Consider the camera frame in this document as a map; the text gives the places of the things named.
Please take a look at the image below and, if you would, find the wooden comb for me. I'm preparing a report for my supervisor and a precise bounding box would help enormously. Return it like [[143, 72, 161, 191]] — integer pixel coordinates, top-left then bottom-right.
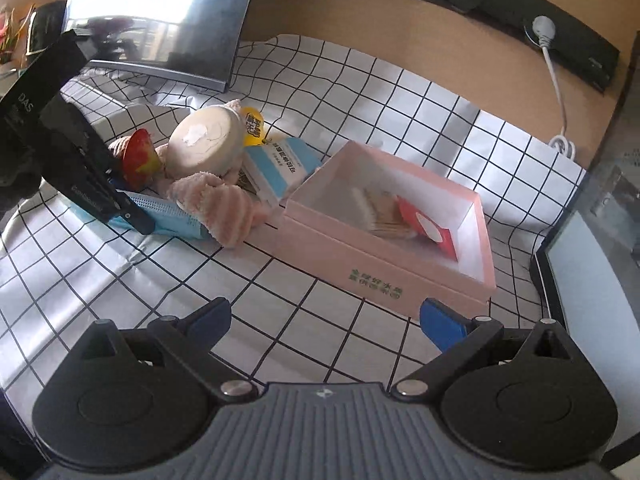
[[350, 187, 418, 238]]

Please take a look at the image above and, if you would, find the blue white carton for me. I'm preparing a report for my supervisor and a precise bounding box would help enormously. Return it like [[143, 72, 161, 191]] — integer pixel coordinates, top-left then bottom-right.
[[240, 136, 323, 206]]

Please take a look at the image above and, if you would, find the cream and blue sponge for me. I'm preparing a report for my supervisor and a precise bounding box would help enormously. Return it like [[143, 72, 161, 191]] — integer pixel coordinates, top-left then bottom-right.
[[167, 106, 246, 178]]

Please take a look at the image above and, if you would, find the red packet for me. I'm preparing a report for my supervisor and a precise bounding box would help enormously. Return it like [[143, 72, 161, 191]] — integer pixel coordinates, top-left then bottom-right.
[[397, 197, 460, 262]]

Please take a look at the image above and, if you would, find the red yellow plush toy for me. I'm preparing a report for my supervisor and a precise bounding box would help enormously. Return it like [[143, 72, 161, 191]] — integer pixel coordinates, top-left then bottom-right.
[[119, 129, 163, 186]]

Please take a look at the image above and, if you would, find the dark pouch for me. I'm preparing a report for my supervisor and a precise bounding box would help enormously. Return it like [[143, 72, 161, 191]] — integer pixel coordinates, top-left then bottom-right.
[[29, 0, 70, 57]]

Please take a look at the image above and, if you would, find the long black bar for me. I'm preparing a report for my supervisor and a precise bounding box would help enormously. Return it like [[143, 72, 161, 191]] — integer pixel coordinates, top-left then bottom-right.
[[320, 0, 621, 93]]

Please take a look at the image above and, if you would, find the colourful sticks bundle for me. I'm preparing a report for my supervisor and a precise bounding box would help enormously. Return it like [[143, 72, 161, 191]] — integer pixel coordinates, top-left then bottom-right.
[[0, 4, 37, 63]]

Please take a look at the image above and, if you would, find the white power cable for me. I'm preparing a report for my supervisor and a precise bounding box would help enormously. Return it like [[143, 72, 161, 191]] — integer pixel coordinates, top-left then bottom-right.
[[531, 15, 578, 161]]

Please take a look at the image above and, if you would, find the yellow funnel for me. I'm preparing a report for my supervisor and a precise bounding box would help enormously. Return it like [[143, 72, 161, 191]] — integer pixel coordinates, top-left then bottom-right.
[[240, 104, 273, 147]]

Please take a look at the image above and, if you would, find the pink cardboard box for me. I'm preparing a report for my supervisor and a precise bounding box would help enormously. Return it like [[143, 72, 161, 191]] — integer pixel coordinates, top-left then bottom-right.
[[282, 141, 497, 322]]

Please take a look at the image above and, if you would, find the pink fuzzy cloth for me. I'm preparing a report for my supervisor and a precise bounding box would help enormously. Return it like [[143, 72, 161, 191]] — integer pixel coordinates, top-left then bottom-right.
[[165, 171, 273, 250]]

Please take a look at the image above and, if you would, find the black framed screen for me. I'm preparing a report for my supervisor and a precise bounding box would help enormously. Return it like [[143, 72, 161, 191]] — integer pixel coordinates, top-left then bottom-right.
[[530, 207, 640, 466]]

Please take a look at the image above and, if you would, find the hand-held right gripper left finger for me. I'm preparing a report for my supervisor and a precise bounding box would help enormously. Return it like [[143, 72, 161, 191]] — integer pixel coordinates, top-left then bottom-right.
[[80, 297, 258, 403]]

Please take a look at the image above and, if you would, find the curved computer monitor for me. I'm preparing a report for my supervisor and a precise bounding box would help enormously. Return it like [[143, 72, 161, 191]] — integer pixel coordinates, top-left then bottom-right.
[[65, 0, 266, 93]]

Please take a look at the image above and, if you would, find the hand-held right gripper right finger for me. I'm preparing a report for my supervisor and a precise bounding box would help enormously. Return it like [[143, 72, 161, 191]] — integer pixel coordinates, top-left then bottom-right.
[[392, 298, 573, 401]]

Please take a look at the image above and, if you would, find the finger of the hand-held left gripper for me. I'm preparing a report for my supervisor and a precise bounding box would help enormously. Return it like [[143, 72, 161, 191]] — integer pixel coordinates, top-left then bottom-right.
[[40, 94, 157, 235]]

